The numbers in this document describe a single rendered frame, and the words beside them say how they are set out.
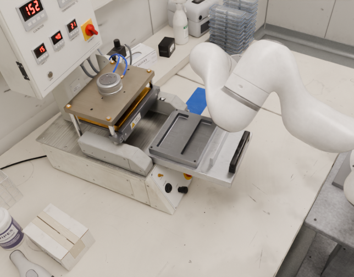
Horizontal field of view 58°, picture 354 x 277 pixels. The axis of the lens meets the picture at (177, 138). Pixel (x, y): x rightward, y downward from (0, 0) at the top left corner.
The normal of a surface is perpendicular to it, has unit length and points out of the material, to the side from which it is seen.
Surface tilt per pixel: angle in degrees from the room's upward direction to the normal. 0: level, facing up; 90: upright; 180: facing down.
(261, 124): 0
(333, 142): 76
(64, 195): 0
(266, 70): 60
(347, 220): 0
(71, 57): 90
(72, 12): 90
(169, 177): 65
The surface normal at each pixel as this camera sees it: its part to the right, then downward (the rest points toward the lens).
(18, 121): 0.80, 0.41
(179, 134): -0.07, -0.67
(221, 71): 0.69, -0.04
